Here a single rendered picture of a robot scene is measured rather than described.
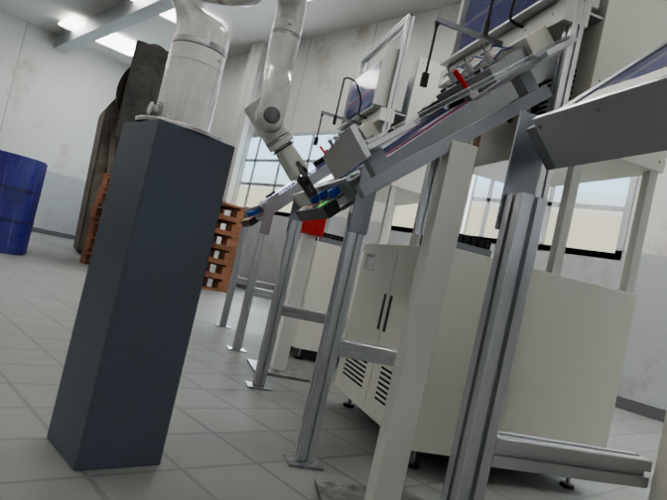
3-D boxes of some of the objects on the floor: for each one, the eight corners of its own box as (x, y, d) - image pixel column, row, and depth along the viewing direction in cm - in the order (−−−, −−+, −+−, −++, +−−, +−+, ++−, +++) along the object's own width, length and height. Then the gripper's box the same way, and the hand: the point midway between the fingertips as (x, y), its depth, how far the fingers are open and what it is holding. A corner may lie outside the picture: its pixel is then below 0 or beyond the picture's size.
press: (156, 264, 853) (200, 79, 864) (198, 278, 754) (246, 69, 765) (53, 245, 757) (103, 38, 767) (84, 258, 657) (143, 20, 668)
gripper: (297, 134, 167) (330, 187, 171) (287, 142, 182) (317, 191, 185) (276, 147, 166) (309, 200, 169) (267, 154, 180) (298, 203, 183)
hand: (310, 190), depth 177 cm, fingers closed
